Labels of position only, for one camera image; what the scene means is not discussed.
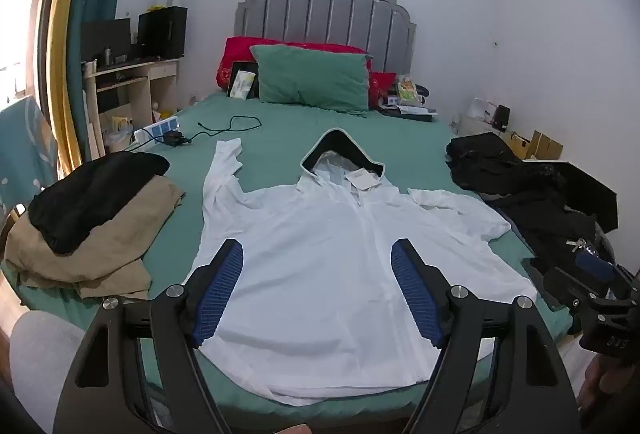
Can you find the black computer tower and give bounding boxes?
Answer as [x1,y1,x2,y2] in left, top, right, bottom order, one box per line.
[137,7,188,60]

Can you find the pile of black clothes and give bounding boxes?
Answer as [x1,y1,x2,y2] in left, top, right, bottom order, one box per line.
[445,131,601,265]

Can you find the cardboard boxes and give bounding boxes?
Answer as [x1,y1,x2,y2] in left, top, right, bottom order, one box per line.
[505,129,563,160]

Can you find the white paper bag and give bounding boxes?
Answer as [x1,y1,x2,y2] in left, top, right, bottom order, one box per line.
[470,98,511,131]

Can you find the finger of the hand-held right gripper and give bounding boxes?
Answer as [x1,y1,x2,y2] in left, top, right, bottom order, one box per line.
[521,257,583,312]
[565,239,615,287]

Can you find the grey padded headboard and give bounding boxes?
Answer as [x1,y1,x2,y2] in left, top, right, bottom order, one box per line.
[235,0,417,75]

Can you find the black flat panel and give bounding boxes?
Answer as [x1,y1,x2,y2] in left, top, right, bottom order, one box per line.
[522,159,618,232]

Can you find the pale blue chair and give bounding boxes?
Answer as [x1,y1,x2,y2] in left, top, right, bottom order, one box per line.
[0,94,61,235]

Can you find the black monitor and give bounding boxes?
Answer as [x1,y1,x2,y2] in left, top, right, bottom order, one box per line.
[81,18,132,62]

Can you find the white power strip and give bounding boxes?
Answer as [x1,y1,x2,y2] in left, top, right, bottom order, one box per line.
[134,118,180,145]

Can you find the white yellow packet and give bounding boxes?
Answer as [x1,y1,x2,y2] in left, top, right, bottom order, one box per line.
[231,70,257,98]

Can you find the bed with green sheet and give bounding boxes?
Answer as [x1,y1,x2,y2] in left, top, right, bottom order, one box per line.
[0,92,576,434]

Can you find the tan folded garment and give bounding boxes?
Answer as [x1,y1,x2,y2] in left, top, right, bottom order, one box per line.
[2,175,187,300]

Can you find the white hooded jacket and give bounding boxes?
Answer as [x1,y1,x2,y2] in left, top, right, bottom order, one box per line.
[185,127,538,407]

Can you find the black tablet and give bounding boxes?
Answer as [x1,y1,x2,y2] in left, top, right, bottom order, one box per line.
[227,62,260,99]

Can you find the black cable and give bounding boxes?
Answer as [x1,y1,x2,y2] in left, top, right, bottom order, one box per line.
[192,115,262,142]

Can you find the green pillow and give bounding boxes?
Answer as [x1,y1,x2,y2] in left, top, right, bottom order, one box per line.
[249,43,373,111]

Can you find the large red pillow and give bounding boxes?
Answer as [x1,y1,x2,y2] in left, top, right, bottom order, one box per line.
[216,37,373,90]

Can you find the black folded garment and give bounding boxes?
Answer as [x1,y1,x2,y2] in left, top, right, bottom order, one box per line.
[27,151,171,255]

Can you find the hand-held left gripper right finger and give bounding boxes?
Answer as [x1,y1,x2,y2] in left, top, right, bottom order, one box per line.
[390,238,586,434]

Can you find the grey round stool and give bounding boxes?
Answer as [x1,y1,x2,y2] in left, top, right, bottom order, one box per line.
[10,311,86,432]

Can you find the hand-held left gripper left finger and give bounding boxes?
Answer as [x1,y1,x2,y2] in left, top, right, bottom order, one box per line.
[52,238,246,434]

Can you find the light wooden desk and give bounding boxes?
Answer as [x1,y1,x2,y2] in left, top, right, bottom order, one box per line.
[82,57,180,155]

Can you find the green snack packet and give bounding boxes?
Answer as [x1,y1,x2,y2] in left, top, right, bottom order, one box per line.
[396,75,418,104]

